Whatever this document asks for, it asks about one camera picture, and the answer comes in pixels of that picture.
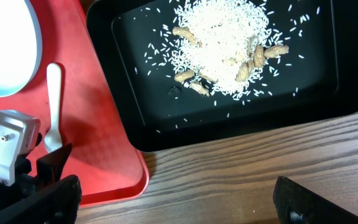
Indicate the black rectangular tray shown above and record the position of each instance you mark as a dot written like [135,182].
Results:
[317,79]

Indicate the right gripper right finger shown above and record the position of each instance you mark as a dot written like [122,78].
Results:
[296,204]

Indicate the red plastic serving tray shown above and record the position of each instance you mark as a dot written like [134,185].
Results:
[110,169]

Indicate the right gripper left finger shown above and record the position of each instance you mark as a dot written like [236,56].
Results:
[59,204]

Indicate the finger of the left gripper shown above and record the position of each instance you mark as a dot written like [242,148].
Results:
[50,166]

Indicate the rice and food scraps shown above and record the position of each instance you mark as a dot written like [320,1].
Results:
[187,53]

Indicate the white plastic spoon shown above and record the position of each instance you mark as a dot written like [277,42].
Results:
[53,139]

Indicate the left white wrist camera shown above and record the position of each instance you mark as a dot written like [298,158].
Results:
[18,136]

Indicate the light blue round plate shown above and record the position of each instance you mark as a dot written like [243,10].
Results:
[20,45]

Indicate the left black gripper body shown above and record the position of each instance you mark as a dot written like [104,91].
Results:
[24,187]

